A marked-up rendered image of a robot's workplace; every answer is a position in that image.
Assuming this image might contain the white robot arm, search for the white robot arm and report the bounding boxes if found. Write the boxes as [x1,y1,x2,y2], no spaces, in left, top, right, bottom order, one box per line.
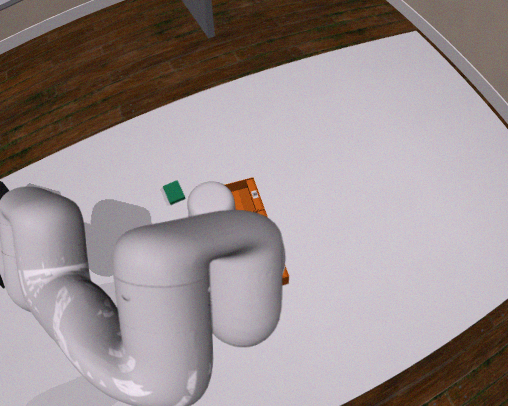
[0,181,286,406]

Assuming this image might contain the green rectangular block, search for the green rectangular block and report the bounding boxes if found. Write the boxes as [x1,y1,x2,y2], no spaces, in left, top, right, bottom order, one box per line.
[163,180,186,205]

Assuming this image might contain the orange three-compartment tray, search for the orange three-compartment tray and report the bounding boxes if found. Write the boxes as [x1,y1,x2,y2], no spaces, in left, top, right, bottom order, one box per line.
[225,177,289,286]

